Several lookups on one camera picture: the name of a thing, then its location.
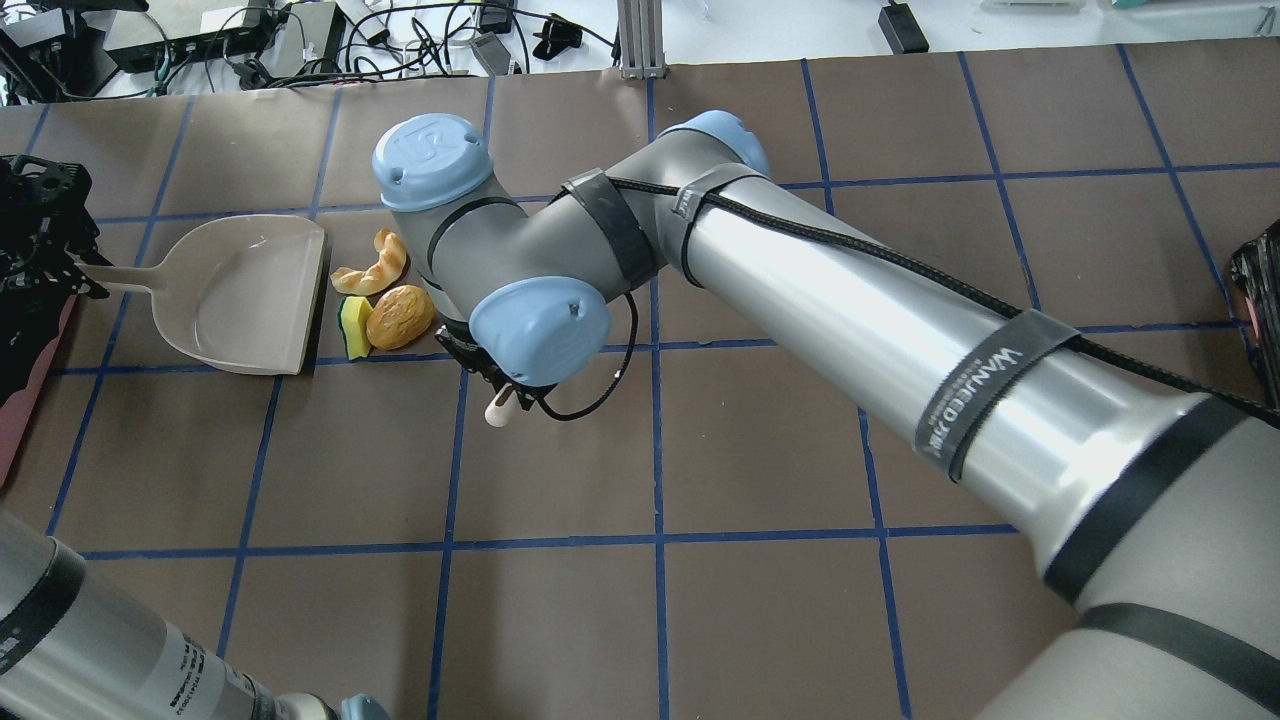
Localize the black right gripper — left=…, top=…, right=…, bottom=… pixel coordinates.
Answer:
left=435, top=334, right=556, bottom=411

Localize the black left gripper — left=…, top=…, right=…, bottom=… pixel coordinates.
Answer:
left=1, top=155, right=109, bottom=396

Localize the white hand brush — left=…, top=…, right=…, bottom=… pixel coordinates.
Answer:
left=484, top=386, right=521, bottom=428

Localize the toy croissant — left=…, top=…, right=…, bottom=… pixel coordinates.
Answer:
left=329, top=228, right=408, bottom=297

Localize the yellow green sponge piece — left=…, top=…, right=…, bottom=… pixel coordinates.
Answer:
left=338, top=295, right=372, bottom=363

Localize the beige dustpan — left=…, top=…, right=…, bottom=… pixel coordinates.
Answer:
left=77, top=214, right=328, bottom=375

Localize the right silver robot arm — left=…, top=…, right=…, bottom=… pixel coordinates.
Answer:
left=371, top=111, right=1279, bottom=719

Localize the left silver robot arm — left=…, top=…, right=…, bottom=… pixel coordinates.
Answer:
left=1, top=155, right=387, bottom=719

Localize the black power adapter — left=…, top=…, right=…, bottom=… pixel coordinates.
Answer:
left=877, top=1, right=931, bottom=55

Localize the aluminium frame post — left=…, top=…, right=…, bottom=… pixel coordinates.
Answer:
left=614, top=1, right=668, bottom=79

